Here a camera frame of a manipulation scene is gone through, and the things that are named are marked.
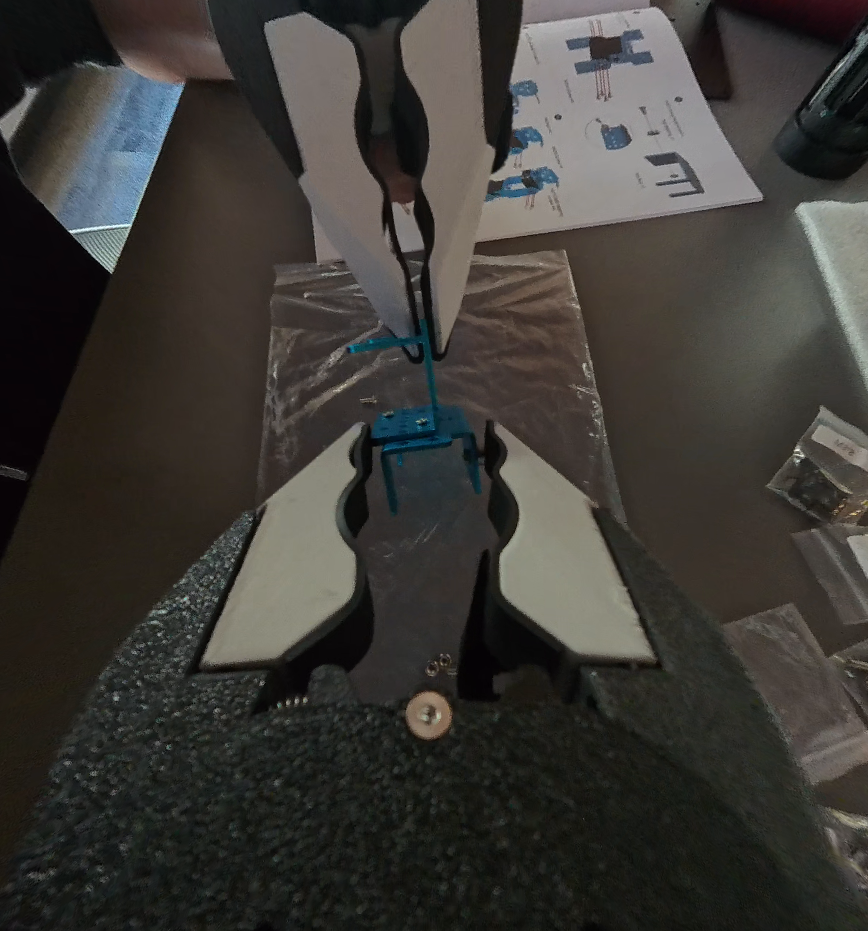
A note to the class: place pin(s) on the pile of small screw bags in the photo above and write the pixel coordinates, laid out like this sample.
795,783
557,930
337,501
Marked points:
804,691

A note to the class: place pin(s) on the person's left hand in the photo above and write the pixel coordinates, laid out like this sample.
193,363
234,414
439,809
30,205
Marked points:
165,36

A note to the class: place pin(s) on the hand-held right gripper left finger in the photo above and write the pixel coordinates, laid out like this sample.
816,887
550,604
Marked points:
295,582

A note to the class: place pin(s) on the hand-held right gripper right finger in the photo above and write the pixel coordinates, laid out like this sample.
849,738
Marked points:
572,582

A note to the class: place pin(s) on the black ribbed cylinder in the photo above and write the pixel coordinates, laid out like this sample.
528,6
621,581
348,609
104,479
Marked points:
841,109

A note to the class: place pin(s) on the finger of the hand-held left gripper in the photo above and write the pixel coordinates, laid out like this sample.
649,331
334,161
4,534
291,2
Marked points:
455,145
317,109

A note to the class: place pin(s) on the large clear plastic bag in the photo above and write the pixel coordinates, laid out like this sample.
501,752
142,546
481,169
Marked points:
514,327

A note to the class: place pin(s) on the dark brown block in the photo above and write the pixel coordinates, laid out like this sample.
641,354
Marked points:
717,51

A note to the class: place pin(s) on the dark grey desk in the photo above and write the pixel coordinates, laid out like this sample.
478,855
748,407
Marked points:
695,327

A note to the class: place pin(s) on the person's black clothing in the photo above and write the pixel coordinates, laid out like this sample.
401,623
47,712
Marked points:
12,364

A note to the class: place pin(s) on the white instruction booklet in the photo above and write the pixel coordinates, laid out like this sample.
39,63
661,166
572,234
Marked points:
623,211

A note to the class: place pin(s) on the white foam slab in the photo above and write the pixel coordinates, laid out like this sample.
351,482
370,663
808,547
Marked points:
863,291

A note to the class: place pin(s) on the blue metal bracket assembly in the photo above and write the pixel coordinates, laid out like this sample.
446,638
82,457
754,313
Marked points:
405,429

